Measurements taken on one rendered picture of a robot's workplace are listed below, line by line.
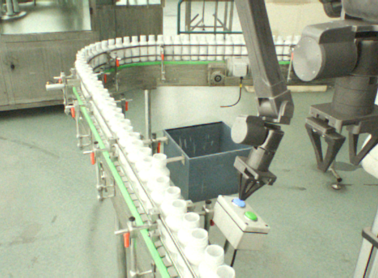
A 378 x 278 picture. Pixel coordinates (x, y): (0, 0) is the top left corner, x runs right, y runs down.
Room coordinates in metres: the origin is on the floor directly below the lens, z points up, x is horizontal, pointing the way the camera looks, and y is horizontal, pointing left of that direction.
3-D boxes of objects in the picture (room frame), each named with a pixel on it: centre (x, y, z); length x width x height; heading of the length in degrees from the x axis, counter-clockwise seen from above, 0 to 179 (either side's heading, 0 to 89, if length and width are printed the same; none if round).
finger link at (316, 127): (0.55, -0.23, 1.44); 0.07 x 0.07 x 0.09; 23
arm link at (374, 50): (0.55, -0.24, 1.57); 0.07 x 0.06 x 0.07; 113
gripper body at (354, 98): (0.55, -0.25, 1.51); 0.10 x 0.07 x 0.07; 113
